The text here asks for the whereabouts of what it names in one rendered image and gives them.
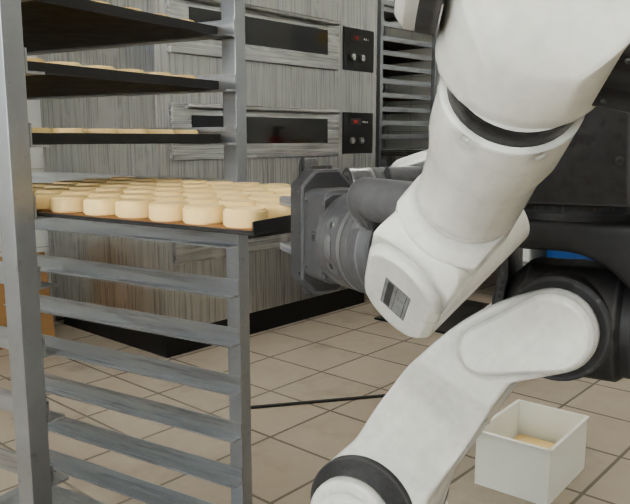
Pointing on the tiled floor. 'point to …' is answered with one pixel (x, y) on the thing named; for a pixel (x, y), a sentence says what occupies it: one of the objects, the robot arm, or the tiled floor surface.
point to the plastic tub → (531, 451)
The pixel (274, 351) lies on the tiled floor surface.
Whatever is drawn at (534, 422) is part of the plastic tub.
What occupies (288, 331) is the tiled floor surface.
